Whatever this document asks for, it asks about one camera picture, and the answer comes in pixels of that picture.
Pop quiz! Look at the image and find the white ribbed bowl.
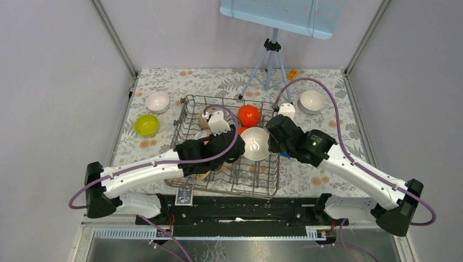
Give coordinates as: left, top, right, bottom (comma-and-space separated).
299, 90, 325, 114
240, 127, 270, 161

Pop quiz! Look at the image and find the grey wire dish rack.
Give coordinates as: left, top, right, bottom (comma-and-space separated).
165, 94, 280, 199

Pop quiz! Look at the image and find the yellow-green bowl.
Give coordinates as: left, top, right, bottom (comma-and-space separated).
134, 114, 159, 137

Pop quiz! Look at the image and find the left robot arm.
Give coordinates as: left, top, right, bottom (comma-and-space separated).
85, 130, 245, 224

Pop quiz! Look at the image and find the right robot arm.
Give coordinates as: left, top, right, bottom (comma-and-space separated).
266, 115, 424, 237

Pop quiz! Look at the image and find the pink patterned bowl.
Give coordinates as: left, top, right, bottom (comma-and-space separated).
194, 129, 212, 140

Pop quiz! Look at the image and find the far beige patterned bowl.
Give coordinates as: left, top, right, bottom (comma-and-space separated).
198, 107, 222, 129

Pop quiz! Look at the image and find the beige patterned bowl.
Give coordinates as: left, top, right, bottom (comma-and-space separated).
198, 107, 222, 129
191, 171, 211, 181

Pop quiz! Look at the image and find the near beige patterned bowl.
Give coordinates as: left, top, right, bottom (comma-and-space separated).
191, 171, 211, 181

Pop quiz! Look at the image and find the far orange bowl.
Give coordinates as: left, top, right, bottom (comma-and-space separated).
238, 105, 262, 128

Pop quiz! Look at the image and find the orange bowl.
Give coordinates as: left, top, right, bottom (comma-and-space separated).
238, 127, 248, 135
238, 105, 262, 128

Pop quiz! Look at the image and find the near orange bowl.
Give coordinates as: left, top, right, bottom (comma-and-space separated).
238, 127, 248, 135

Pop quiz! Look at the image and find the blue playing card box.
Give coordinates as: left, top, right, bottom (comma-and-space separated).
174, 188, 194, 206

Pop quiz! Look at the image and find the floral tablecloth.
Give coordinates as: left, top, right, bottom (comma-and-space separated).
110, 68, 366, 199

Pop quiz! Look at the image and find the orange toy block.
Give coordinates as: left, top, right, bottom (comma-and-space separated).
287, 69, 299, 81

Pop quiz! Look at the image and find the light blue tripod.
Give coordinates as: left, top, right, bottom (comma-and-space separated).
238, 28, 289, 99

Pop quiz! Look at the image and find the light blue board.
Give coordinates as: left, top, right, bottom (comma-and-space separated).
219, 0, 346, 40

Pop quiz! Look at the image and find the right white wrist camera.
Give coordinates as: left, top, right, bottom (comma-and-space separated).
273, 103, 296, 121

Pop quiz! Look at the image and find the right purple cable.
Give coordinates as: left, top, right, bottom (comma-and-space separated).
273, 76, 438, 228

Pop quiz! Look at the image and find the purple cable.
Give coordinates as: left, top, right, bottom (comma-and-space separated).
68, 104, 240, 211
273, 76, 438, 228

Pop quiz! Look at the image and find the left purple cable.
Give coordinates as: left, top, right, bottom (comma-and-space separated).
68, 104, 240, 211

